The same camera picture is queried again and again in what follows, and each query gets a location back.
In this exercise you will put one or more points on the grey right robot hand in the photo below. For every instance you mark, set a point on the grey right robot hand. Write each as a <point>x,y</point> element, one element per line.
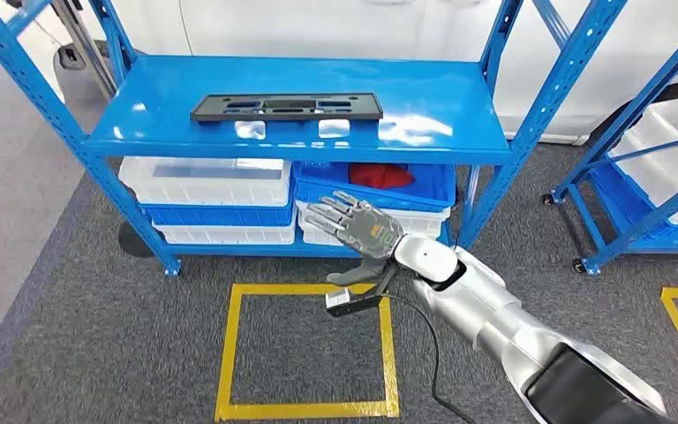
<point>368,231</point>

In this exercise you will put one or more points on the black plastic plate part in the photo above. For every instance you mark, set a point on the black plastic plate part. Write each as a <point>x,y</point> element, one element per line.
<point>210,111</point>

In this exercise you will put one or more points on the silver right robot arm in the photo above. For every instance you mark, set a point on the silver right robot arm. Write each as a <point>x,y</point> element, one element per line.
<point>491,310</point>

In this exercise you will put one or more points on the blue metal shelf rack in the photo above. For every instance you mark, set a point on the blue metal shelf rack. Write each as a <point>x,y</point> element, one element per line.
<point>432,117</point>

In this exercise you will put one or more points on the blue wheeled shelf rack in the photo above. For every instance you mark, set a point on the blue wheeled shelf rack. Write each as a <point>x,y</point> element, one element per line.
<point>637,234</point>

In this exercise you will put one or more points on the red cloth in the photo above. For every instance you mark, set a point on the red cloth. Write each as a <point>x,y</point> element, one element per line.
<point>380,175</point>

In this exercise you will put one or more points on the blue plastic bin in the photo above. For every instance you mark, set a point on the blue plastic bin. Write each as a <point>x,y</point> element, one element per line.
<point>216,216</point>
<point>432,187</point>

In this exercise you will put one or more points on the black rack caster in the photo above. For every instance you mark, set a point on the black rack caster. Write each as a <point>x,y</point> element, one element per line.
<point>548,199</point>
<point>579,266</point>

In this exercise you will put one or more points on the white car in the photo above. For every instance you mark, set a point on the white car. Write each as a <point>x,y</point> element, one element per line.
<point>315,29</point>

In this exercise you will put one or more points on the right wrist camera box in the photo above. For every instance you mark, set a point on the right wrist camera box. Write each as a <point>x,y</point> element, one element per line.
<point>339,298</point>

